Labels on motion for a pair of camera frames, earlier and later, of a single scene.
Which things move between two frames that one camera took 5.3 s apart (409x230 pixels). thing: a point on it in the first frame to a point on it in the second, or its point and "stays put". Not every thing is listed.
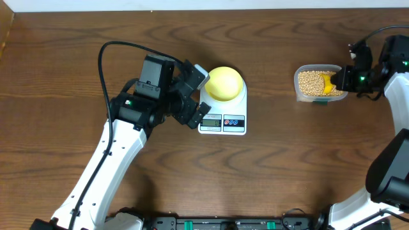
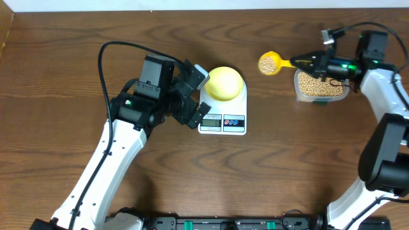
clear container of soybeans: (309, 84) stays put
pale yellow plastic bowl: (225, 84) stays put
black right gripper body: (357, 80) to (335, 68)
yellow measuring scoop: (328, 85) to (270, 62)
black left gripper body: (181, 109) stays put
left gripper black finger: (199, 116) stays put
